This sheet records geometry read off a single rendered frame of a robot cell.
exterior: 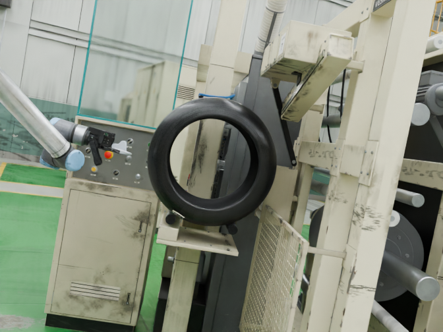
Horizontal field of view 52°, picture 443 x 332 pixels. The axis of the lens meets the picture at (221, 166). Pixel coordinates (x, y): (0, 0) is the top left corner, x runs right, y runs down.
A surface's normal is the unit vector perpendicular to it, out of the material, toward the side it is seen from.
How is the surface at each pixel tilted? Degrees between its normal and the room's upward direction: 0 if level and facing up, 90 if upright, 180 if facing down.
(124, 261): 90
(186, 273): 90
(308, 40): 90
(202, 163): 90
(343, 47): 72
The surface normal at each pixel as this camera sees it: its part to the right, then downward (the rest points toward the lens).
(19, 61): 0.37, 0.13
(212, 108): 0.07, -0.11
